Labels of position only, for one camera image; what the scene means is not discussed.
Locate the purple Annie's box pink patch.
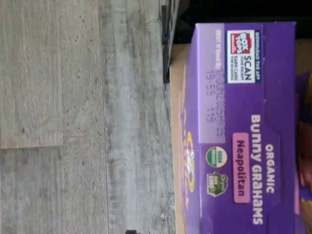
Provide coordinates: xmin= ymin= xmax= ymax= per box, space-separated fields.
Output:
xmin=183 ymin=21 xmax=297 ymax=234

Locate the black metal shelving rack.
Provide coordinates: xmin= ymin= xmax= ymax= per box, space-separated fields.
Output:
xmin=159 ymin=0 xmax=312 ymax=234

